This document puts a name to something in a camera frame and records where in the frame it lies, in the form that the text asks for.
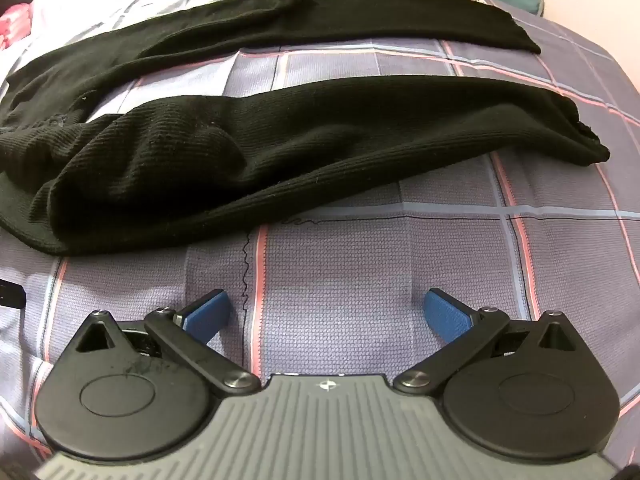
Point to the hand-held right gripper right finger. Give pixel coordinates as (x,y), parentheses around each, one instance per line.
(445,313)

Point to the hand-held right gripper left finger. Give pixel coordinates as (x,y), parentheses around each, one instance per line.
(209,314)

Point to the black knit pants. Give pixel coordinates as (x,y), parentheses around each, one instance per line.
(280,130)

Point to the black object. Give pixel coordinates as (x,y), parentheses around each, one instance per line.
(11,294)

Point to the red patterned cloth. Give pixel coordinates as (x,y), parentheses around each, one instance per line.
(14,25)

